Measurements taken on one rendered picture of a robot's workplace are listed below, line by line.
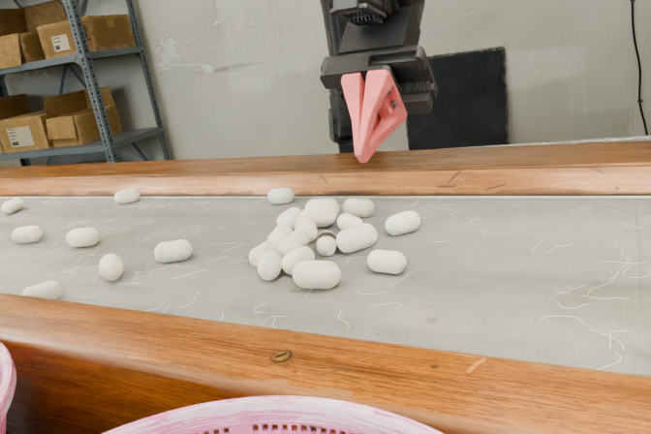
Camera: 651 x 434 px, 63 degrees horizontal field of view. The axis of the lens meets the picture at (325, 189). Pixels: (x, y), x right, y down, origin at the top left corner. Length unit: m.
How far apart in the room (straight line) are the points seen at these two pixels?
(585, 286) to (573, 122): 2.11
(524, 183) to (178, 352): 0.38
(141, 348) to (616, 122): 2.31
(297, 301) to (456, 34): 2.12
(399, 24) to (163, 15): 2.54
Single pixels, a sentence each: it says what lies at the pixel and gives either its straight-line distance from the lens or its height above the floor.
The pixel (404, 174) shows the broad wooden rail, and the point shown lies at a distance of 0.61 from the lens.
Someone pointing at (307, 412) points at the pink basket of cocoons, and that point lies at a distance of 0.26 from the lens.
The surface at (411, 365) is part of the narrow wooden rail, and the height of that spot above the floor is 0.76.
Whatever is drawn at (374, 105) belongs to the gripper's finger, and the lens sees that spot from 0.48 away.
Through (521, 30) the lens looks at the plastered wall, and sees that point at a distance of 2.43.
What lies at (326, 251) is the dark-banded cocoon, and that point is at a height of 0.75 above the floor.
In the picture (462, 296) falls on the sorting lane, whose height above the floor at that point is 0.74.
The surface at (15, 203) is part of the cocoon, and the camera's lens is 0.91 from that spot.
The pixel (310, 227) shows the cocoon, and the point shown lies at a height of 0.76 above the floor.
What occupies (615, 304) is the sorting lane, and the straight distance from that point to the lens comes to 0.38.
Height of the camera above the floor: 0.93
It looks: 17 degrees down
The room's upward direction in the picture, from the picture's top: 9 degrees counter-clockwise
